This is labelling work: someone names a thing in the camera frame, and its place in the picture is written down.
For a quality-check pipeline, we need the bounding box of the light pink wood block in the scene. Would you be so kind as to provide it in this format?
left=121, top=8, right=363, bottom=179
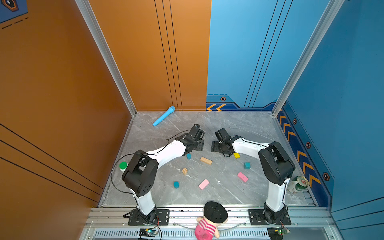
left=199, top=179, right=210, bottom=190

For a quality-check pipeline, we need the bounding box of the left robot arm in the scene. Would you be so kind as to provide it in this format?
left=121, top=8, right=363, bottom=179
left=122, top=124, right=205, bottom=224

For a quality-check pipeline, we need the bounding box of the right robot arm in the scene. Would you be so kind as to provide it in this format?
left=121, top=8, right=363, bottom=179
left=211, top=128, right=296, bottom=226

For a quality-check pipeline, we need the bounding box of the teal cube block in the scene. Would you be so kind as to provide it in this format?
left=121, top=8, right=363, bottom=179
left=244, top=162, right=251, bottom=169

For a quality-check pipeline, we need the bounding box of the dark pink wood block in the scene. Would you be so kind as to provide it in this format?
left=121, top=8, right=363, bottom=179
left=237, top=172, right=249, bottom=183

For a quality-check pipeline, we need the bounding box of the large teal cylinder block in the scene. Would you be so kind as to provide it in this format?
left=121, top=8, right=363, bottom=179
left=174, top=181, right=180, bottom=189

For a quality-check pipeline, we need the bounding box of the blue toy microphone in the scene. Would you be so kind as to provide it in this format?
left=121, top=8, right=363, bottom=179
left=153, top=106, right=176, bottom=127

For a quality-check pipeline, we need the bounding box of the doll with black hat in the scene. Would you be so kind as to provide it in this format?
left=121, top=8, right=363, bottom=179
left=195, top=201, right=228, bottom=240

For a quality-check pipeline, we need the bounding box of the green cap white bottle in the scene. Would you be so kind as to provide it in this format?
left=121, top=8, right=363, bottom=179
left=119, top=162, right=128, bottom=172

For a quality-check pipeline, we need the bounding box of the green beverage can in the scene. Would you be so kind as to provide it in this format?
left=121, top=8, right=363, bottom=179
left=288, top=176, right=309, bottom=194

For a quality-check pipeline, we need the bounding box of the green circuit board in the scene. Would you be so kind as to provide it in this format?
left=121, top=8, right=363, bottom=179
left=138, top=229, right=160, bottom=240

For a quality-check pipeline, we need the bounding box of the right small circuit board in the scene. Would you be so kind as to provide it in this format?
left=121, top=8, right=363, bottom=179
left=276, top=229, right=290, bottom=236

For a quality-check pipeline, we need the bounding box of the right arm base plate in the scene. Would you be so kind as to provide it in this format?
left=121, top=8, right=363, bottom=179
left=248, top=208, right=292, bottom=226

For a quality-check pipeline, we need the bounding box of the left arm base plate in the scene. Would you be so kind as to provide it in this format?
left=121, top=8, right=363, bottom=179
left=124, top=209, right=170, bottom=226

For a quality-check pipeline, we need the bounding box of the aluminium front rail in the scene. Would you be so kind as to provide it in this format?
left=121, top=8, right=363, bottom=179
left=80, top=202, right=342, bottom=240

